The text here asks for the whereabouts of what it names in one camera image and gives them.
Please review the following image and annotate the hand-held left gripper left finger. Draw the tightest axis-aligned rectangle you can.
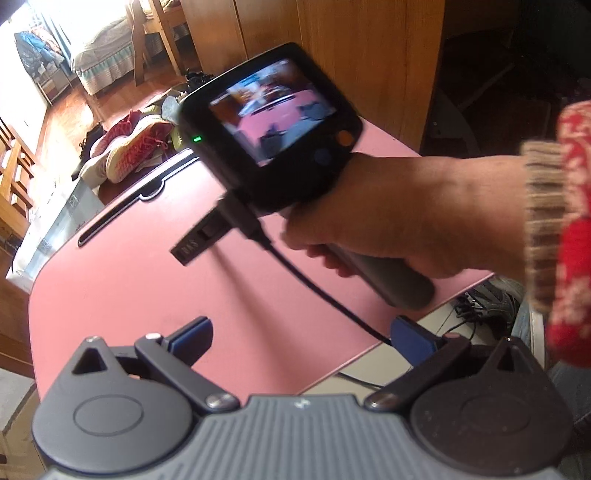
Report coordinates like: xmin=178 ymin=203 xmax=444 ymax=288
xmin=69 ymin=316 xmax=241 ymax=414

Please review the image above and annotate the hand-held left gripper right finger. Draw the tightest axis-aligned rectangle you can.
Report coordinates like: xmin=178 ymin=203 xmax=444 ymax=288
xmin=365 ymin=315 xmax=539 ymax=413

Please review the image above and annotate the person's right forearm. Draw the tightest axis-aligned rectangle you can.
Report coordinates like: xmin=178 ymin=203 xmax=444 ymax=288
xmin=471 ymin=99 xmax=591 ymax=370

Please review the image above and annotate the person's right hand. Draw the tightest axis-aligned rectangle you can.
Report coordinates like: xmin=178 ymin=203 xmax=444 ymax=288
xmin=281 ymin=153 xmax=472 ymax=281

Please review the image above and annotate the wooden wardrobe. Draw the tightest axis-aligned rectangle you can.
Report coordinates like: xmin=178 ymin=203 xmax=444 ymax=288
xmin=180 ymin=0 xmax=446 ymax=153

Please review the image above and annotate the black lace-up sneaker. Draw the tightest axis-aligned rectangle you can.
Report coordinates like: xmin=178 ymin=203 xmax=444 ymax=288
xmin=185 ymin=69 xmax=216 ymax=91

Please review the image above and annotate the grey black sneaker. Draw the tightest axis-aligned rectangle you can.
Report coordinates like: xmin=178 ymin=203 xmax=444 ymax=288
xmin=456 ymin=277 xmax=523 ymax=339

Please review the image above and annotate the grey insole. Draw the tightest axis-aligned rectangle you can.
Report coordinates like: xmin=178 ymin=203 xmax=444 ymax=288
xmin=161 ymin=95 xmax=184 ymax=123

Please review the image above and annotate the red sneaker yellow sole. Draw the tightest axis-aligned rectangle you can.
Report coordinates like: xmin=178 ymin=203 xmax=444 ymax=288
xmin=106 ymin=121 xmax=171 ymax=184

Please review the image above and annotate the wooden chair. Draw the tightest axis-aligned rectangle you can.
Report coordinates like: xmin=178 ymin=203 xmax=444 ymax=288
xmin=131 ymin=0 xmax=186 ymax=86

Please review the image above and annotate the red knit sneaker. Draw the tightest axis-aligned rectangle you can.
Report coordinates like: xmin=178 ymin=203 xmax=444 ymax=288
xmin=90 ymin=110 xmax=144 ymax=162

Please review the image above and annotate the bed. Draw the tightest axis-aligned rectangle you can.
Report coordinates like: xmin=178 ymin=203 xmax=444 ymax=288
xmin=69 ymin=0 xmax=153 ymax=96

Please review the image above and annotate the black sneaker white sole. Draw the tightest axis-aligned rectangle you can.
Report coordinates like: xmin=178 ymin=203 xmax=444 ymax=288
xmin=78 ymin=122 xmax=105 ymax=160

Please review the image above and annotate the clothes rack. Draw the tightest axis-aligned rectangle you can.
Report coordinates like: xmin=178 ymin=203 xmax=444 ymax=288
xmin=14 ymin=30 xmax=73 ymax=105

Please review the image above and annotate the black cable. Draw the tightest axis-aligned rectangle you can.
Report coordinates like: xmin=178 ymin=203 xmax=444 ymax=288
xmin=216 ymin=196 xmax=393 ymax=344

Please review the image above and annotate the grey metal frame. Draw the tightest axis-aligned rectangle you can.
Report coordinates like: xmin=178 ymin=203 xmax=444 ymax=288
xmin=427 ymin=88 xmax=552 ymax=155

